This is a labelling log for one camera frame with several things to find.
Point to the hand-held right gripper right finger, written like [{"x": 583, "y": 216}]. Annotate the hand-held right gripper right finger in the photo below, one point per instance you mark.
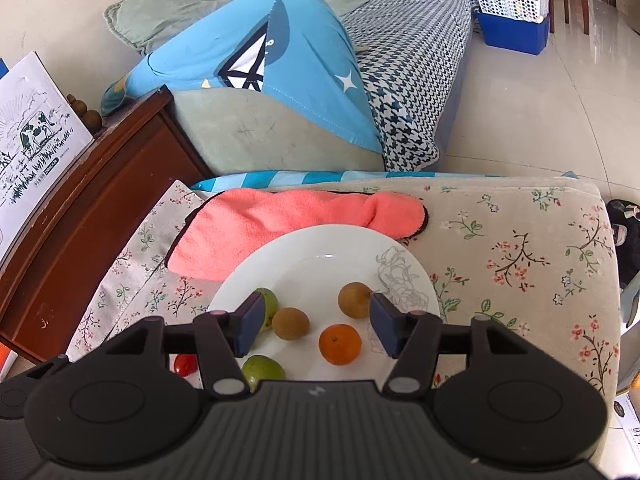
[{"x": 385, "y": 325}]

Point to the blue striped cloth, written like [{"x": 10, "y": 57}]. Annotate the blue striped cloth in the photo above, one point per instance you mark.
[{"x": 300, "y": 179}]

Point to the floral cloth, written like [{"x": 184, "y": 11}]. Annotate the floral cloth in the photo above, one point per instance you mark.
[{"x": 525, "y": 280}]

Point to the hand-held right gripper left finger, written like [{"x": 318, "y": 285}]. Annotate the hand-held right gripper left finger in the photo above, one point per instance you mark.
[{"x": 250, "y": 322}]

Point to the houndstooth sofa cover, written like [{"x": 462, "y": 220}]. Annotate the houndstooth sofa cover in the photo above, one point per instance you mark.
[{"x": 415, "y": 60}]

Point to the white milk carton box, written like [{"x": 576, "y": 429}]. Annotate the white milk carton box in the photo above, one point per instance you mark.
[{"x": 35, "y": 160}]

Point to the pale green sofa armrest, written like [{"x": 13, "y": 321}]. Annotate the pale green sofa armrest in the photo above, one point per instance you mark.
[{"x": 260, "y": 135}]

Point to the brown wooden cabinet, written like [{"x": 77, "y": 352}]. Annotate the brown wooden cabinet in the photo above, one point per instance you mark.
[{"x": 100, "y": 210}]

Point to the green jujube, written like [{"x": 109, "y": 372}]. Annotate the green jujube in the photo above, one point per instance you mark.
[
  {"x": 270, "y": 305},
  {"x": 262, "y": 370}
]

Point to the blue plastic bin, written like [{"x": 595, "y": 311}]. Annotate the blue plastic bin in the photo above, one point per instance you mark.
[{"x": 510, "y": 35}]

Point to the white plate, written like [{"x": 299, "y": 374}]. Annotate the white plate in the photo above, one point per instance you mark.
[{"x": 320, "y": 265}]

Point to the blue printed quilt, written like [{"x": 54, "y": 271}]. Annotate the blue printed quilt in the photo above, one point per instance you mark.
[{"x": 210, "y": 50}]

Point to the small wooden gourd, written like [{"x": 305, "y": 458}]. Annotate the small wooden gourd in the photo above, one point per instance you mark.
[{"x": 86, "y": 114}]

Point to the orange mandarin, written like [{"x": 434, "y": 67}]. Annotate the orange mandarin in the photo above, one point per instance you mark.
[{"x": 340, "y": 343}]

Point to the black and white object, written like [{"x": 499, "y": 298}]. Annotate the black and white object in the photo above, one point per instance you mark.
[{"x": 622, "y": 220}]

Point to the pink towel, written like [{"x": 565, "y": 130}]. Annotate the pink towel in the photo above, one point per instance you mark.
[{"x": 280, "y": 225}]

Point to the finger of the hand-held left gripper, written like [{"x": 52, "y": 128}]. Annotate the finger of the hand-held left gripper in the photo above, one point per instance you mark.
[{"x": 47, "y": 366}]

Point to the brown kiwi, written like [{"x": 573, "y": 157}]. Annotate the brown kiwi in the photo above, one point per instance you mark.
[
  {"x": 355, "y": 300},
  {"x": 290, "y": 324}
]

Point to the red cherry tomato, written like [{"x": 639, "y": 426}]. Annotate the red cherry tomato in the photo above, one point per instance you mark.
[{"x": 184, "y": 365}]

